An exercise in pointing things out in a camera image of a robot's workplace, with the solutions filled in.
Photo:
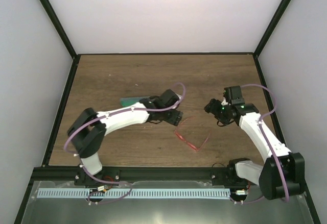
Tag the light blue slotted cable duct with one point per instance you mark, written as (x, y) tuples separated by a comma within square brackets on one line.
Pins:
[(205, 193)]

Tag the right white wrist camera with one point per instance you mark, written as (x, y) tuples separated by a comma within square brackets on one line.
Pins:
[(224, 102)]

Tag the metal front plate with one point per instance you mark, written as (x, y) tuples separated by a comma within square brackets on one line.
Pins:
[(126, 210)]

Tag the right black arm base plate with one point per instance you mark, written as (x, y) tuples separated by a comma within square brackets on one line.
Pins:
[(226, 175)]

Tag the teal glasses case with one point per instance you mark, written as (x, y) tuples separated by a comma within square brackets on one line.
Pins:
[(128, 101)]

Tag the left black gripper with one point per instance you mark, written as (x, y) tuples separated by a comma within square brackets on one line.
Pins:
[(175, 118)]

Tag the red transparent sunglasses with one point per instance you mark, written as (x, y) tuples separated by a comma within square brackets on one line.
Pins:
[(193, 133)]

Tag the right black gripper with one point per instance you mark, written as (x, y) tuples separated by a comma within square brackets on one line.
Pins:
[(212, 107)]

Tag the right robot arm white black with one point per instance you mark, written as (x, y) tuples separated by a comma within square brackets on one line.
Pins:
[(283, 173)]

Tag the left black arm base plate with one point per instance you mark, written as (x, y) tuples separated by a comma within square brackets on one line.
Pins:
[(83, 179)]

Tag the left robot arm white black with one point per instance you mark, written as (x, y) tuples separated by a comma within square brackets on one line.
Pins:
[(89, 129)]

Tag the black aluminium frame rail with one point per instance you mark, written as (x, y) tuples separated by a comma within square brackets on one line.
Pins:
[(128, 174)]

